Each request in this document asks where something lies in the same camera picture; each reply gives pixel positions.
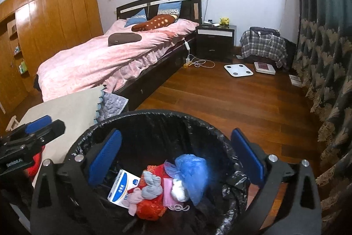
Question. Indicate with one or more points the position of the dark wooden bed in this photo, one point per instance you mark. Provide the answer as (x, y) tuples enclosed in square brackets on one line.
[(165, 69)]

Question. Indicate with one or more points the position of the white flat box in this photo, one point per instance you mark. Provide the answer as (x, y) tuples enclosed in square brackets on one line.
[(295, 80)]

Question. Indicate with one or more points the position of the brown dotted pillow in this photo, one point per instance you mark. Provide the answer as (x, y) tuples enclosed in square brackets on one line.
[(154, 22)]

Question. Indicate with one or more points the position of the black bagged trash bin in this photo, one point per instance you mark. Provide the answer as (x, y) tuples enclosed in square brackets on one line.
[(165, 130)]

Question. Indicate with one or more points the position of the blue plastic bag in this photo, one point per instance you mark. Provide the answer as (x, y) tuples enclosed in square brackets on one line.
[(192, 171)]

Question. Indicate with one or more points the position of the yellow power strip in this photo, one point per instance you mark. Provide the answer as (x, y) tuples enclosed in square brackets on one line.
[(187, 63)]

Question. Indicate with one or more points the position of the blue patterned pillow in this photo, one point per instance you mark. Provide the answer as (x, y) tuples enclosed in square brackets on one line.
[(170, 8), (136, 17)]

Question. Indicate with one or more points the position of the white scale with dark top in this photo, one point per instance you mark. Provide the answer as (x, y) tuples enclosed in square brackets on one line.
[(264, 67)]

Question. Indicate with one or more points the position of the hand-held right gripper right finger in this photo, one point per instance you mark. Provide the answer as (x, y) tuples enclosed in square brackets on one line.
[(247, 158)]

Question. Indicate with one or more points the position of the white bathroom scale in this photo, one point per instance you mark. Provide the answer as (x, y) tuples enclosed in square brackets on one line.
[(238, 70)]

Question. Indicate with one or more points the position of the black clothing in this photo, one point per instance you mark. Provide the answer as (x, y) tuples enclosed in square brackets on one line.
[(36, 83)]

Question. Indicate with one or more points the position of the red cloth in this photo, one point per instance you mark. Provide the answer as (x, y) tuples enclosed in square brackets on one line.
[(34, 166), (155, 171)]

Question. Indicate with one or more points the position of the dark jacket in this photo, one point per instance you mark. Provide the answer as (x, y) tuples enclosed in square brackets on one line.
[(264, 30)]

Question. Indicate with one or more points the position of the white wooden stool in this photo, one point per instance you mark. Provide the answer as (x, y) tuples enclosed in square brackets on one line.
[(12, 123)]

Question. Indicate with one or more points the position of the white blanket controller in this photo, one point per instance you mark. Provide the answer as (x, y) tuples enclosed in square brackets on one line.
[(187, 45)]

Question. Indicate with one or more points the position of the dark nightstand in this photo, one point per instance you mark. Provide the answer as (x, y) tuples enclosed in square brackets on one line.
[(216, 42)]

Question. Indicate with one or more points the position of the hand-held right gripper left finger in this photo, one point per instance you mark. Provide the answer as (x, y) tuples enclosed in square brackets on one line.
[(106, 158)]

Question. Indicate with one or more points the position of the grey sock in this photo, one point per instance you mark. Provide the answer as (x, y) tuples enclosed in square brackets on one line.
[(152, 185)]

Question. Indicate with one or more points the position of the brown cushion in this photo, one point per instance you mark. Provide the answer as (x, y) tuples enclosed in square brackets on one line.
[(123, 39)]

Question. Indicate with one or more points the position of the beige tablecloth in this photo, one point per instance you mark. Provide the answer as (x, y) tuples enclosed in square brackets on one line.
[(66, 113)]

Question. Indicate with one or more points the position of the bed with pink cover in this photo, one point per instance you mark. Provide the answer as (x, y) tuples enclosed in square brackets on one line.
[(110, 58)]

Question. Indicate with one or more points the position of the wooden wardrobe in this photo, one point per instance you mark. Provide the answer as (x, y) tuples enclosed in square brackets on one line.
[(55, 25)]

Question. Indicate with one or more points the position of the grey quilted pad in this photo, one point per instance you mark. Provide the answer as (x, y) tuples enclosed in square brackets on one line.
[(112, 107)]

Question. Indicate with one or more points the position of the patterned dark curtain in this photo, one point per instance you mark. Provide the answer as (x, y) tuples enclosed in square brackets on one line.
[(327, 58)]

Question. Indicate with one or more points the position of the pink sock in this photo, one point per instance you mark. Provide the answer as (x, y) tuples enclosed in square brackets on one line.
[(134, 202)]

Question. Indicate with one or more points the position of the yellow plush toy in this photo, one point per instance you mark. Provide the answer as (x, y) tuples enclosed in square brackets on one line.
[(224, 21)]

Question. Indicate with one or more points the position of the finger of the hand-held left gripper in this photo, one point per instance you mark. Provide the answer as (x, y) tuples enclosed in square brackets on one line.
[(38, 123), (53, 130)]

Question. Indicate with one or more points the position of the white paper box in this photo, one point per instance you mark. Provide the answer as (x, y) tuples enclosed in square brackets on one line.
[(121, 188)]

